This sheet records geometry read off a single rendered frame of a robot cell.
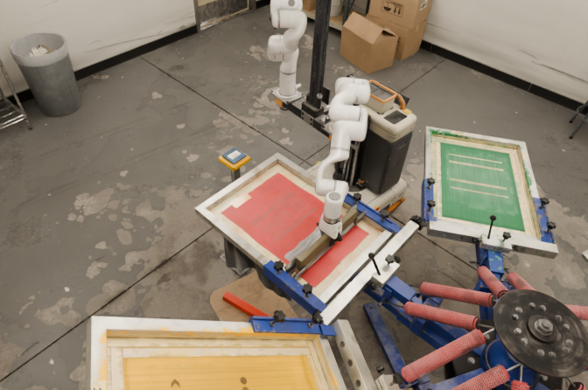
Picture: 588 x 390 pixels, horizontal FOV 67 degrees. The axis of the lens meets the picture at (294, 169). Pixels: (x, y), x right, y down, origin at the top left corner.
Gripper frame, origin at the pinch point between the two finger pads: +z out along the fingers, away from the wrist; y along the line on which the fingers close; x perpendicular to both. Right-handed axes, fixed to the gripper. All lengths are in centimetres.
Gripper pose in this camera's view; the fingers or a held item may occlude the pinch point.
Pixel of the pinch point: (328, 239)
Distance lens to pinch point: 205.7
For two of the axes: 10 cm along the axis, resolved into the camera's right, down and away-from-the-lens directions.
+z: -0.4, 7.3, 6.9
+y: -7.4, -4.8, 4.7
